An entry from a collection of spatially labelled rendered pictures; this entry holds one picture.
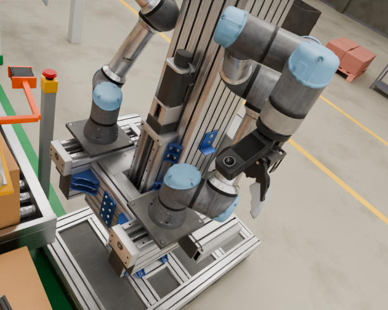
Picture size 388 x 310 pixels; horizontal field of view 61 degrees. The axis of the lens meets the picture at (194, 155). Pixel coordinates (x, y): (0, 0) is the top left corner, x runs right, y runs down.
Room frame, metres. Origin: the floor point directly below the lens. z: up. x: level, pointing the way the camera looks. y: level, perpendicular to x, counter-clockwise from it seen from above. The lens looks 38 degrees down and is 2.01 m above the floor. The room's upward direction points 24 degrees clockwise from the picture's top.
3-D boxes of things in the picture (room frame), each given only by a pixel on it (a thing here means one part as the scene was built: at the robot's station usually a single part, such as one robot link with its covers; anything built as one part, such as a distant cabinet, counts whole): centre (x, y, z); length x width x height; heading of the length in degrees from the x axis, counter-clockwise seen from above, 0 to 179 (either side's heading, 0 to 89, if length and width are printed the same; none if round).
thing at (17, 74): (1.01, 0.74, 1.22); 0.09 x 0.08 x 0.05; 137
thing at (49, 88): (1.37, 0.85, 0.50); 0.07 x 0.07 x 1.00; 52
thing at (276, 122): (0.56, -0.12, 1.74); 0.08 x 0.08 x 0.05
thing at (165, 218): (0.84, 0.00, 1.09); 0.15 x 0.15 x 0.10
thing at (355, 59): (7.47, -2.13, 0.22); 1.29 x 0.96 x 0.45; 149
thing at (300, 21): (8.23, -0.69, 0.35); 1.02 x 0.83 x 0.69; 58
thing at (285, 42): (0.66, -0.10, 1.82); 0.11 x 0.11 x 0.08; 88
